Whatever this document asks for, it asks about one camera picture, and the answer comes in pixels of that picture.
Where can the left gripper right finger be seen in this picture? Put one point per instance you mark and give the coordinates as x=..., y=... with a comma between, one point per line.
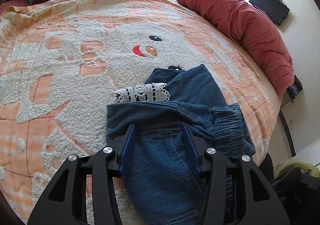
x=236, y=191

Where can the blue denim pants lace trim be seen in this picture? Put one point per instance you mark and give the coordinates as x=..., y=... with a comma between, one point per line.
x=159, y=180

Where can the orange white bear blanket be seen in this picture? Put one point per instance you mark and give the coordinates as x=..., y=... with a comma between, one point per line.
x=61, y=60

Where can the red rolled duvet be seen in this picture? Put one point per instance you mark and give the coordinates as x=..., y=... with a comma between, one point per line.
x=250, y=28

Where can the black monitor screen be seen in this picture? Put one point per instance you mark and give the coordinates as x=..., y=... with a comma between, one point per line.
x=275, y=10

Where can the pink quilted pillow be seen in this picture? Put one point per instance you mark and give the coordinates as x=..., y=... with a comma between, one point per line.
x=16, y=3

